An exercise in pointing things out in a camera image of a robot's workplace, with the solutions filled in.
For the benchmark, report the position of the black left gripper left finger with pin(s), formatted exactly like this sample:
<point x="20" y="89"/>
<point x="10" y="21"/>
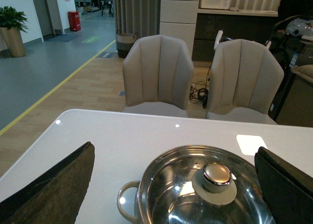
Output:
<point x="55" y="197"/>

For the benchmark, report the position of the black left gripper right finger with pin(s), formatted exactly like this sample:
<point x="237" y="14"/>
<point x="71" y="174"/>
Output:
<point x="287" y="191"/>

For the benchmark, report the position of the steel and glass pot lid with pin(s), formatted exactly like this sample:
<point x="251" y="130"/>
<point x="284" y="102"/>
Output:
<point x="196" y="184"/>

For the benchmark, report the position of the beige chair on right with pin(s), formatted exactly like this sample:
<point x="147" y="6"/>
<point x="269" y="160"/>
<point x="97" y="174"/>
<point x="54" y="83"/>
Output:
<point x="244" y="79"/>

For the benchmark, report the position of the beige chair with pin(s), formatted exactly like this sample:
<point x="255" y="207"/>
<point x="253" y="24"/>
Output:
<point x="157" y="74"/>
<point x="244" y="79"/>

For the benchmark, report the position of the beige chair on left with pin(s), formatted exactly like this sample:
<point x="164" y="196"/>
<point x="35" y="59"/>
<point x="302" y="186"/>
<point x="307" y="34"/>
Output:
<point x="157" y="74"/>

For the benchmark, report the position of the light blue helmet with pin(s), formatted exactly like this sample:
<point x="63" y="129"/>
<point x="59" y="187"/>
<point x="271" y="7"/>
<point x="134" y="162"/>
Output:
<point x="300" y="27"/>

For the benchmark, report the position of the red box on floor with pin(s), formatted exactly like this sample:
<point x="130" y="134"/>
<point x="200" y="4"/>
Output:
<point x="74" y="21"/>

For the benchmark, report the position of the green potted plant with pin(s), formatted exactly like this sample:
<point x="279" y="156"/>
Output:
<point x="12" y="22"/>

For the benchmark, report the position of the grey curtain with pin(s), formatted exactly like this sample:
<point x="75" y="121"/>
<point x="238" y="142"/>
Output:
<point x="137" y="16"/>

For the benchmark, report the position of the white drawer column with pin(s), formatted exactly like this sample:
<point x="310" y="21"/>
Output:
<point x="178" y="19"/>

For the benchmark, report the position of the black stroller with white handles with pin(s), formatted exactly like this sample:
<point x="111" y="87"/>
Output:
<point x="221" y="38"/>

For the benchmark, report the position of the woven basket with handles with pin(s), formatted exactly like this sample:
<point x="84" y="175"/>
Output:
<point x="124" y="42"/>

